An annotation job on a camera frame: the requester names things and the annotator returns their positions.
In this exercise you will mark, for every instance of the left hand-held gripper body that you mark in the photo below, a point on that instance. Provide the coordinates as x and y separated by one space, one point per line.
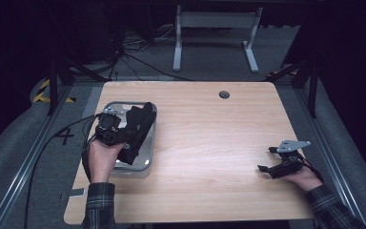
109 127

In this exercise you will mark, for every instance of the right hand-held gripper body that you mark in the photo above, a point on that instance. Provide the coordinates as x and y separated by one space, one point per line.
287 167

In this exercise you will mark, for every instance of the person's right hand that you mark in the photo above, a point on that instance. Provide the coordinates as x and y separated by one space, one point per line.
306 179

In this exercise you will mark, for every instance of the person's left hand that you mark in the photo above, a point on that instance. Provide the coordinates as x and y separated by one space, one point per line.
101 160

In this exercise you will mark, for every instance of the black metal stand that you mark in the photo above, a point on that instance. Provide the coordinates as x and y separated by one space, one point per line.
53 86
313 92

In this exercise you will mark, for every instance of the grey round desk grommet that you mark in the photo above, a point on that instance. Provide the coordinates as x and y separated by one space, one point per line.
224 94

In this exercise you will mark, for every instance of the small silver metal clip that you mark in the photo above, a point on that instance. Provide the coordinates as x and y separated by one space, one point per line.
74 193

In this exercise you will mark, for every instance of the yellow black hazard tape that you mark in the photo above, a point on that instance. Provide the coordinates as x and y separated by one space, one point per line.
41 92

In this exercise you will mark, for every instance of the white metal table frame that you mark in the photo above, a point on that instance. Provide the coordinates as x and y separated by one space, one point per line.
216 19

